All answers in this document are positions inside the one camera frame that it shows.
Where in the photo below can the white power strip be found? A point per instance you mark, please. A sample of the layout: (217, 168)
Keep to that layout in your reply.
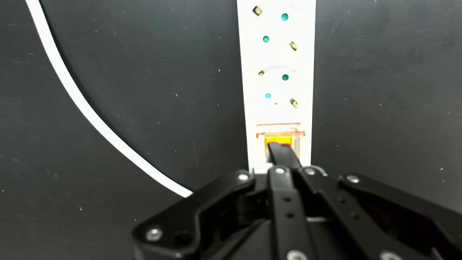
(279, 58)

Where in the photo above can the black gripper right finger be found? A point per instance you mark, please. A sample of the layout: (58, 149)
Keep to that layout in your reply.
(376, 217)

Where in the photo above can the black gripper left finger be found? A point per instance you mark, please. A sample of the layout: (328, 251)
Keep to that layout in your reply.
(211, 211)

